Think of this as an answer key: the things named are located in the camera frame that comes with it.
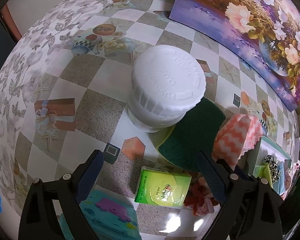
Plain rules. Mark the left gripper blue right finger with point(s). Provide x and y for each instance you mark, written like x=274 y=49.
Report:
x=209 y=169

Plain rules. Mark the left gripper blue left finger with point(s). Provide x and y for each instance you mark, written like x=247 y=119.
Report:
x=88 y=174

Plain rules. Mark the red pink pipe cleaner doll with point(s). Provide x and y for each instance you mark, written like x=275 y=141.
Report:
x=200 y=199

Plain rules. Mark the green yellow scrub sponge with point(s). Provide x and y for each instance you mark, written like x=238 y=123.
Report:
x=194 y=133

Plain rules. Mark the pink white fuzzy towel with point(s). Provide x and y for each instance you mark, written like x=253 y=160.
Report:
x=237 y=136

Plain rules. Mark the leopard print scrunchie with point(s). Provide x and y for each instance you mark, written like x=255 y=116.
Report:
x=271 y=161

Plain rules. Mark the green tissue pack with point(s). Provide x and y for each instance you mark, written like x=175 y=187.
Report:
x=162 y=188

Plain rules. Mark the lime green cloth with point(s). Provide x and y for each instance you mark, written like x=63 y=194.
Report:
x=264 y=172

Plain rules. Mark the teal plastic toy container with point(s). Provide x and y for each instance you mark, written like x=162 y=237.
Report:
x=110 y=218

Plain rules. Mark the teal shallow tray box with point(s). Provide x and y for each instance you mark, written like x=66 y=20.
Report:
x=264 y=147

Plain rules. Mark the patterned tablecloth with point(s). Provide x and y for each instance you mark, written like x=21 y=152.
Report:
x=63 y=93

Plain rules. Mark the white pill bottle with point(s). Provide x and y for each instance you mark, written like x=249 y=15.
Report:
x=167 y=82

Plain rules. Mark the flower painting canvas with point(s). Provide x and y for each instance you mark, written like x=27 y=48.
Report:
x=264 y=33

